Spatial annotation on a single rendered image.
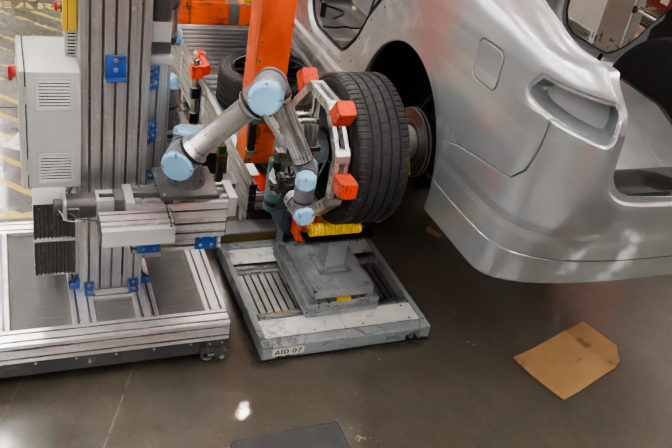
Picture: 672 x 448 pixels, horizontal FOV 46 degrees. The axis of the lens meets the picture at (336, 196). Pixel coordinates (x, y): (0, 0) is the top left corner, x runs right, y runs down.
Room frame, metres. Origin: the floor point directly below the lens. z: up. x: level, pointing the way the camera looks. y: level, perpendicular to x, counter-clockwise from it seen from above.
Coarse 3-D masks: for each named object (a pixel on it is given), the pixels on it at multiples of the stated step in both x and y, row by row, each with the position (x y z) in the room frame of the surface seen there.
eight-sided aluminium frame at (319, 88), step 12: (312, 84) 3.07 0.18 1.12; (324, 84) 3.08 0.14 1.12; (300, 96) 3.17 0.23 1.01; (312, 96) 3.15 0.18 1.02; (324, 96) 2.95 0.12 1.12; (336, 96) 2.98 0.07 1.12; (300, 108) 3.22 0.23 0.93; (324, 108) 2.93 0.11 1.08; (336, 132) 2.82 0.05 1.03; (336, 144) 2.79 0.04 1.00; (348, 144) 2.81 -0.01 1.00; (336, 156) 2.76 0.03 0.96; (348, 156) 2.78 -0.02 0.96; (336, 168) 2.76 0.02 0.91; (312, 204) 2.98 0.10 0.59; (324, 204) 2.78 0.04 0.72; (336, 204) 2.77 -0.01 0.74
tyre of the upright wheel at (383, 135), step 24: (336, 72) 3.11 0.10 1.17; (360, 72) 3.17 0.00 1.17; (360, 96) 2.94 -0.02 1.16; (384, 96) 2.99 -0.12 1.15; (360, 120) 2.85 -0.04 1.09; (384, 120) 2.89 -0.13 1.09; (360, 144) 2.79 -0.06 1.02; (384, 144) 2.83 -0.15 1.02; (408, 144) 2.88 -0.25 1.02; (360, 168) 2.76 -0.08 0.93; (384, 168) 2.80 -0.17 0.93; (408, 168) 2.85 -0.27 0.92; (360, 192) 2.75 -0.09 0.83; (384, 192) 2.80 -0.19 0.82; (336, 216) 2.85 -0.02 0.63; (360, 216) 2.82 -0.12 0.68; (384, 216) 2.88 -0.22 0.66
